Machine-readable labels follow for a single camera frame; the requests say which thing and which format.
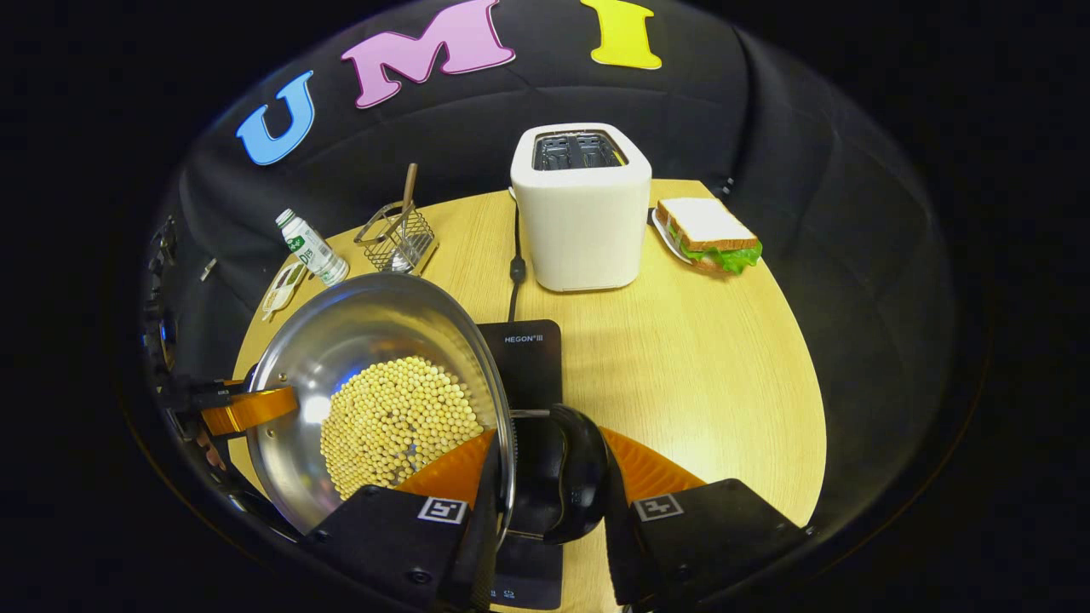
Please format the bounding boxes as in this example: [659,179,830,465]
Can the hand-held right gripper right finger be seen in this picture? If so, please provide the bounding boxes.
[599,426,810,609]

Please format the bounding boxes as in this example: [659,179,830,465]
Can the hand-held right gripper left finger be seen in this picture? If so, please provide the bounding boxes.
[302,426,505,610]

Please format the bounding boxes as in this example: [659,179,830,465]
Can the pile of yellow soybeans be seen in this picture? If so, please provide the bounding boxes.
[319,355,486,501]

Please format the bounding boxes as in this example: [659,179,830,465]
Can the steel pot with black handle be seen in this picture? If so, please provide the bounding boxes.
[243,272,611,547]

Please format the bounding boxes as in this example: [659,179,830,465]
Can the black induction cooktop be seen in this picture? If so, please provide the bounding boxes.
[475,319,568,610]

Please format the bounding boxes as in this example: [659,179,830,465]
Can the white divided bean dish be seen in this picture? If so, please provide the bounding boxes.
[261,260,308,323]

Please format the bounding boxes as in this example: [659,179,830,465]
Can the white green drink bottle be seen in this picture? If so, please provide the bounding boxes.
[274,209,351,287]

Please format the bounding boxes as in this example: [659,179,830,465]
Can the white plate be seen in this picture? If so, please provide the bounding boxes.
[648,207,695,266]

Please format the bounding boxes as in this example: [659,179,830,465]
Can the lettuce sandwich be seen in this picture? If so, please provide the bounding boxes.
[655,198,764,275]

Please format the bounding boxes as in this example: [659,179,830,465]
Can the white toaster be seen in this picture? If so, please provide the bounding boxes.
[509,123,654,294]

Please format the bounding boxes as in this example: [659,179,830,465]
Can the black backdrop cloth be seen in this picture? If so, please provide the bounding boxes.
[141,0,989,588]

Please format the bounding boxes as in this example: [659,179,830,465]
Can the metal wire basket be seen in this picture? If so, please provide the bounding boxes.
[353,200,440,276]

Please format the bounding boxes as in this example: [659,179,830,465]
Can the spoon with wooden handle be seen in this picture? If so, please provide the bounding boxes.
[397,163,421,256]

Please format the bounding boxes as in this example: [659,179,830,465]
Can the toaster power cable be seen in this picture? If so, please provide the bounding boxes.
[508,198,528,324]

